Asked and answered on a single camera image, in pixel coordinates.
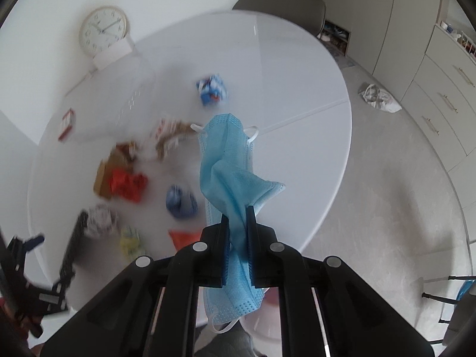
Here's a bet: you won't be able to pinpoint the orange red paper piece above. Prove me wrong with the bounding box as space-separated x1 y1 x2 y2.
169 231 201 251

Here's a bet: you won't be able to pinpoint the blue surgical face mask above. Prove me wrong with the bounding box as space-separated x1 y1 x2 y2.
193 114 286 333

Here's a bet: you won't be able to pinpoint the brown cardboard piece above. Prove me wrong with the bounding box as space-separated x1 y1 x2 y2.
93 142 136 200

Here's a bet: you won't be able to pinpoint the dark blue crumpled wrapper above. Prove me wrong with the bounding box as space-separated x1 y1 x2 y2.
165 184 198 219

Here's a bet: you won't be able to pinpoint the yellow green crumpled wrapper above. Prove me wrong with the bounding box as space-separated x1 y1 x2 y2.
119 226 144 262

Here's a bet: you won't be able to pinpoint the grey quilted trouser legs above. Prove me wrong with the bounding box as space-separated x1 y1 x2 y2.
195 323 264 357

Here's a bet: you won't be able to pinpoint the red crumpled wrapper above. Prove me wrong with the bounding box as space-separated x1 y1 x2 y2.
110 168 148 203

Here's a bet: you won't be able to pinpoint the brown white torn wrapper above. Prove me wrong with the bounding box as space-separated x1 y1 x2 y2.
152 117 201 161

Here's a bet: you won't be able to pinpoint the red white small box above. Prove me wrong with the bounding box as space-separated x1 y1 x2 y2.
58 108 76 142

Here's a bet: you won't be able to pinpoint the blue crumpled snack wrapper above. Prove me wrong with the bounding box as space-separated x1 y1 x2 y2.
196 74 228 107

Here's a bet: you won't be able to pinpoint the clear plastic bottle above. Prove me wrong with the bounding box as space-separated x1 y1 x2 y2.
66 37 156 143

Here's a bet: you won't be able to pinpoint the white plastic bag on floor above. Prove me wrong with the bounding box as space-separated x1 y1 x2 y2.
359 84 402 114

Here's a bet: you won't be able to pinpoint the grey chair behind table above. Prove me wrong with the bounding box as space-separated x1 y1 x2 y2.
233 0 326 36

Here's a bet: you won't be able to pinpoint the cream drawer cabinet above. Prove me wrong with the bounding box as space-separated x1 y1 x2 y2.
402 25 475 171

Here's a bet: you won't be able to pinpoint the tall cream wardrobe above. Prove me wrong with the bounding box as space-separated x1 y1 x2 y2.
323 0 441 98

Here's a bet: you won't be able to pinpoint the black metal chair frame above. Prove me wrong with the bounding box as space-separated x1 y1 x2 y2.
416 275 475 347

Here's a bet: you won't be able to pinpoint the white round wall clock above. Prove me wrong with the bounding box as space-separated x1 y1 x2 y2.
78 6 129 57

